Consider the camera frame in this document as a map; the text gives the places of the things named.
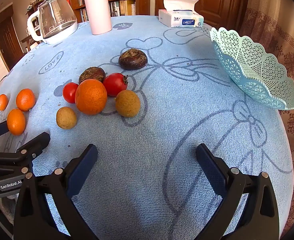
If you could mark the small mandarin orange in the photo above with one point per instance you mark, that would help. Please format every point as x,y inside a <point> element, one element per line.
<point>16,122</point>
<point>25,99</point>
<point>2,102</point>

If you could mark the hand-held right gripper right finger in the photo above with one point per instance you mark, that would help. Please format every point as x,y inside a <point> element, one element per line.
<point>212,170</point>

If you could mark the white tissue pack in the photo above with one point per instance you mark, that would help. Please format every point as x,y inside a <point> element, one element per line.
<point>179,17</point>

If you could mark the brown panelled wooden door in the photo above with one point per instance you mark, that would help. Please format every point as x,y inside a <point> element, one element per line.
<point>212,0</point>

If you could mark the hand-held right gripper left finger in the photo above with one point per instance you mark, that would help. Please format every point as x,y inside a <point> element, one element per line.
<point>83,170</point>

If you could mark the pink thermos bottle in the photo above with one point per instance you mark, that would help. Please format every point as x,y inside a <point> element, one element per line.
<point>98,10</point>

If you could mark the large red tomato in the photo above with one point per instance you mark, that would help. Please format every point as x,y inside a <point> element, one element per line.
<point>114,84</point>

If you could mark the dark brown water chestnut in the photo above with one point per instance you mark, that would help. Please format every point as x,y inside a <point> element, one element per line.
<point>92,73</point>
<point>133,59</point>

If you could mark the patterned brown curtain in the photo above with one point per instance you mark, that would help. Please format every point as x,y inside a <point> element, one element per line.
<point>274,17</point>

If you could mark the dark wooden door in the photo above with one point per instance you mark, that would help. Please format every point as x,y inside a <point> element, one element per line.
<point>8,40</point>

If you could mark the brown round longan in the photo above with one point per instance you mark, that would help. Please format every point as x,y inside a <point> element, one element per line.
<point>66,118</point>
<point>127,103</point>

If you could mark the large orange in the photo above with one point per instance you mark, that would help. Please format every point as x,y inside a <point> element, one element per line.
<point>91,96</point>

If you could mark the light green plastic basket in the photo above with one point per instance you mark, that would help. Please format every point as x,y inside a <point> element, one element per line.
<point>256,72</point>

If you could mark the blue printed tablecloth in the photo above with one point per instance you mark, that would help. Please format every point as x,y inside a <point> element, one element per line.
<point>149,142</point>

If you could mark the small red tomato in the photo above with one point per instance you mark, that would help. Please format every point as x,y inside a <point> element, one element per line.
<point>70,92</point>

